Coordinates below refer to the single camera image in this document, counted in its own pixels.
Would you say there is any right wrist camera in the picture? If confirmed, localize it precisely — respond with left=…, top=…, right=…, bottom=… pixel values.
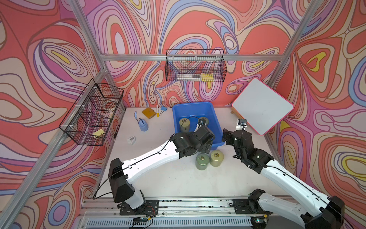
left=236, top=119, right=247, bottom=130

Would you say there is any yellow box in basket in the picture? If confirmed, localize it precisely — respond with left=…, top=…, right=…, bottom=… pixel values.
left=201, top=73, right=215, bottom=82

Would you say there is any yellow sticky note pad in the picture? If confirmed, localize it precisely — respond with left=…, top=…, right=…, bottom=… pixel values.
left=142, top=107, right=156, bottom=119

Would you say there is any black wire basket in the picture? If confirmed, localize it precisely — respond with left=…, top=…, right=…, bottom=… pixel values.
left=59, top=79, right=124, bottom=146
left=165, top=48, right=227, bottom=82

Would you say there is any white marker pen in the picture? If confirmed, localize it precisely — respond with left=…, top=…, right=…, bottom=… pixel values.
left=156, top=104, right=160, bottom=117

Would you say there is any black wire basket back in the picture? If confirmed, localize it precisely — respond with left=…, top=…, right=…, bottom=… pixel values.
left=165, top=48, right=227, bottom=82

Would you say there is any pale yellow tea canister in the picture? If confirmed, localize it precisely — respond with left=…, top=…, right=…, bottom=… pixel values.
left=179, top=118, right=190, bottom=133

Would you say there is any olive green tea canister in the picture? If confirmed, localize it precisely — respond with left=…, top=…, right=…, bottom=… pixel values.
left=199, top=116, right=209, bottom=126

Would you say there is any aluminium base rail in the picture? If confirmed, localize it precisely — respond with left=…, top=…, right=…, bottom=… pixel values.
left=71, top=195, right=318, bottom=229

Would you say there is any black wire basket left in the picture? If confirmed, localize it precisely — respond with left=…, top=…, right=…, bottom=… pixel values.
left=59, top=79, right=124, bottom=146

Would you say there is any blue plastic basket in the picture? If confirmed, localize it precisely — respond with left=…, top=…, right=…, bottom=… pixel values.
left=172, top=102, right=224, bottom=150

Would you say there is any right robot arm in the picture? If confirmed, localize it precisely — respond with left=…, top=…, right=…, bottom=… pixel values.
left=222, top=129, right=345, bottom=229

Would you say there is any blue binder clip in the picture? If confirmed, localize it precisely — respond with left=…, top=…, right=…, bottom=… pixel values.
left=160, top=106, right=167, bottom=115

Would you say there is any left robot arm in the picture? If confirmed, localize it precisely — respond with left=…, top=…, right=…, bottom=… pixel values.
left=108, top=126, right=215, bottom=210

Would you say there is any yellow-green tea canister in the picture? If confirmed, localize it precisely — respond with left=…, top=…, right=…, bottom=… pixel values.
left=210, top=150, right=225, bottom=167

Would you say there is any white board pink frame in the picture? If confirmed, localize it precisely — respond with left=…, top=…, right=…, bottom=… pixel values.
left=232, top=79, right=294, bottom=135

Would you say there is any dark green tea canister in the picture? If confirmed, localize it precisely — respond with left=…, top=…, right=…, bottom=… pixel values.
left=195, top=153, right=210, bottom=170

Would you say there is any small white object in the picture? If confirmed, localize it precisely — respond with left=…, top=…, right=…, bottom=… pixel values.
left=127, top=136, right=136, bottom=146

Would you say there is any yellow sponge in basket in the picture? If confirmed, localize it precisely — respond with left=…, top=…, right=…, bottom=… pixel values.
left=92, top=129, right=105, bottom=138

